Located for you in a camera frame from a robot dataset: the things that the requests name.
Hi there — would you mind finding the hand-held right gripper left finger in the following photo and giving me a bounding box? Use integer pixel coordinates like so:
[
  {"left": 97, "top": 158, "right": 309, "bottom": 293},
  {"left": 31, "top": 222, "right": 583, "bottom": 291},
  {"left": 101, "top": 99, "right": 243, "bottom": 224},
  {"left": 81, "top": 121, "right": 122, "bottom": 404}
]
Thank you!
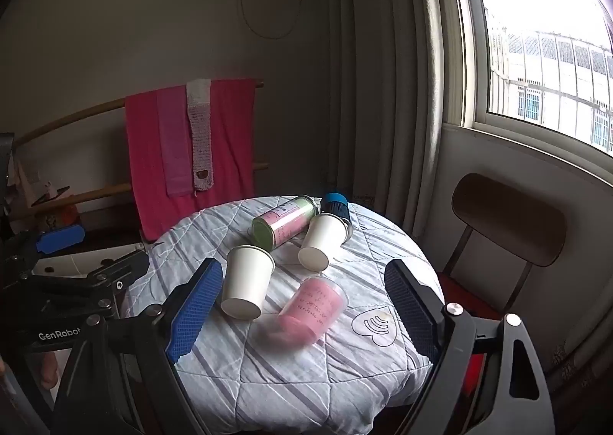
[{"left": 52, "top": 257, "right": 226, "bottom": 435}]

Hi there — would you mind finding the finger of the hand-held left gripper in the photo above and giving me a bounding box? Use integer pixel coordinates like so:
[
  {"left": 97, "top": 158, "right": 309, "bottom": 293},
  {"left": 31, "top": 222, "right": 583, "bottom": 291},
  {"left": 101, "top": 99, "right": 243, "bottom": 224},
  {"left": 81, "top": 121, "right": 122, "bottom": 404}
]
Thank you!
[
  {"left": 0, "top": 224, "right": 87, "bottom": 273},
  {"left": 19, "top": 249, "right": 151, "bottom": 317}
]

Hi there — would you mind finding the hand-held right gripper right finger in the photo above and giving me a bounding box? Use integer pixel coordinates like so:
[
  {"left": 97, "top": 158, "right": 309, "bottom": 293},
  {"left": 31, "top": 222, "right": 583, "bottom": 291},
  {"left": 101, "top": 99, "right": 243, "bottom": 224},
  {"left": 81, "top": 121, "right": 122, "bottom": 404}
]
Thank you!
[{"left": 383, "top": 259, "right": 556, "bottom": 435}]

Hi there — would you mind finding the pink translucent plastic cup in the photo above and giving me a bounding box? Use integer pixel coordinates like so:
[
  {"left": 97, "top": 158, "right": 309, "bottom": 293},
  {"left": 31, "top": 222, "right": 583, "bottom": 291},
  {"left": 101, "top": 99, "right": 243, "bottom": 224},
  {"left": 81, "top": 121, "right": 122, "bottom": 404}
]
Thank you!
[{"left": 278, "top": 276, "right": 349, "bottom": 348}]

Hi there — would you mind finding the white paper cup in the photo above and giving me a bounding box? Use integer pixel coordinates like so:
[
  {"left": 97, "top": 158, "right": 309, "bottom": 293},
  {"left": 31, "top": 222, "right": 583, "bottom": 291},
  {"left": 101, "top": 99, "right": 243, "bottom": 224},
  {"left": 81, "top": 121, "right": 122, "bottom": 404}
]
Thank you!
[
  {"left": 220, "top": 245, "right": 276, "bottom": 321},
  {"left": 298, "top": 213, "right": 349, "bottom": 271}
]

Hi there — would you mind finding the person's left hand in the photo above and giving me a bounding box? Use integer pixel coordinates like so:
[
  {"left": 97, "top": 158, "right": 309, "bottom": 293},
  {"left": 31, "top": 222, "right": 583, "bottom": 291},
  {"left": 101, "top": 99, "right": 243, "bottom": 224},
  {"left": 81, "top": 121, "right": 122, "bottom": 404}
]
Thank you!
[{"left": 41, "top": 353, "right": 61, "bottom": 389}]

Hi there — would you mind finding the orange box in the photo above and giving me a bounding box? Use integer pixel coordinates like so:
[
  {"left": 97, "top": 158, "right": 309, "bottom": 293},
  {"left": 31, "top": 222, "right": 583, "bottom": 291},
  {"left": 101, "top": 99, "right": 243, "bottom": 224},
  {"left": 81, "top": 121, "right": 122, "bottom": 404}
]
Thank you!
[{"left": 45, "top": 205, "right": 80, "bottom": 230}]

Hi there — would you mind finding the red seat cushion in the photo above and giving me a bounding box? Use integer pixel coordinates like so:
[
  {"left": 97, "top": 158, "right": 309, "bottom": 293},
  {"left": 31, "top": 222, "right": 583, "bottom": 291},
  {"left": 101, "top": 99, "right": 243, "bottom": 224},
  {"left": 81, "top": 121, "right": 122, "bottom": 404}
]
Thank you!
[{"left": 438, "top": 272, "right": 499, "bottom": 397}]

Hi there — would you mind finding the hot pink towel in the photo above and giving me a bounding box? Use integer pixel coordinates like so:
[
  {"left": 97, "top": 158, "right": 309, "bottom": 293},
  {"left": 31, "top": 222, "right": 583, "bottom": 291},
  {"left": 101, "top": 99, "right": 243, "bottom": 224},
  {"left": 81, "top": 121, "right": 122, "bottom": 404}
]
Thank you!
[{"left": 125, "top": 79, "right": 257, "bottom": 242}]

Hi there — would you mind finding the grey striped quilted tablecloth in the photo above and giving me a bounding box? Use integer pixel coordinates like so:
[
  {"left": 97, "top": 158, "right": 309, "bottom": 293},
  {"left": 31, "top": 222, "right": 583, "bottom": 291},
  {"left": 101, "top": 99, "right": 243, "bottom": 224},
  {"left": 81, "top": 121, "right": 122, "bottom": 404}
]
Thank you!
[{"left": 115, "top": 195, "right": 446, "bottom": 435}]

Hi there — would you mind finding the wooden towel rack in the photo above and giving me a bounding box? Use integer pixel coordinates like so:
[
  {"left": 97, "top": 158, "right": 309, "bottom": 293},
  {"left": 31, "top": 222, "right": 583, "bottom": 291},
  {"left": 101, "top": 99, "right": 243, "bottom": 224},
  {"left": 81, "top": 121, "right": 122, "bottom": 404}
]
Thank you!
[{"left": 12, "top": 79, "right": 270, "bottom": 221}]

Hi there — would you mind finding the green and pink can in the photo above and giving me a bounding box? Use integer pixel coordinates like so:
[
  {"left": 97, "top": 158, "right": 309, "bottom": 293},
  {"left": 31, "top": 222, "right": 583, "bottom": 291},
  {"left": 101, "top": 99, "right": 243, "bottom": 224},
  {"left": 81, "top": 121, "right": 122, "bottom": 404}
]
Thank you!
[{"left": 252, "top": 195, "right": 319, "bottom": 252}]

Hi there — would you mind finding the brown chair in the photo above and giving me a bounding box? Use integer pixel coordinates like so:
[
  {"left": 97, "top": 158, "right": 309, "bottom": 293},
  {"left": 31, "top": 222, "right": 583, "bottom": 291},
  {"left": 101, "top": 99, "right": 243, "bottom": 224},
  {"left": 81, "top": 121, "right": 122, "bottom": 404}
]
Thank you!
[{"left": 431, "top": 172, "right": 568, "bottom": 321}]

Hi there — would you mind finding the white and pink crocheted strip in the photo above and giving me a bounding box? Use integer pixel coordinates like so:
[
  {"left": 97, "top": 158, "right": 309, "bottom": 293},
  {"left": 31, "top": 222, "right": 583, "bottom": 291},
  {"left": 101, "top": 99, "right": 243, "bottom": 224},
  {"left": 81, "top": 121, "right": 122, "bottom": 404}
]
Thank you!
[{"left": 186, "top": 79, "right": 216, "bottom": 192}]

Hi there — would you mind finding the grey curtain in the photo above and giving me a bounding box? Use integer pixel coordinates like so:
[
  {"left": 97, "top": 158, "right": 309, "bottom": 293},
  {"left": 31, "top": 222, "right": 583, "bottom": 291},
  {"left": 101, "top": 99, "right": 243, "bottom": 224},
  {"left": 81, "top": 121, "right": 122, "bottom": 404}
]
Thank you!
[{"left": 316, "top": 0, "right": 461, "bottom": 244}]

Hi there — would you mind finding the window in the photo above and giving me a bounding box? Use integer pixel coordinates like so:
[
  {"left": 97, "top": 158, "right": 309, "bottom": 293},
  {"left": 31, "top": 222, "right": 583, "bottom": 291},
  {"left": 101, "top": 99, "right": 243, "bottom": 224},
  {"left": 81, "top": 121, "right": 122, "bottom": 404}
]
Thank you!
[{"left": 445, "top": 0, "right": 613, "bottom": 158}]

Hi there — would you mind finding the hanging thin cable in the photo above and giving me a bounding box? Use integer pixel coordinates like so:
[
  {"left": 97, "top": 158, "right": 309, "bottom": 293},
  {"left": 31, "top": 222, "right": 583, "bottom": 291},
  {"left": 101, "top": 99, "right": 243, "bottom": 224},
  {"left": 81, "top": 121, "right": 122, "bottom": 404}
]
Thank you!
[{"left": 238, "top": 0, "right": 307, "bottom": 39}]

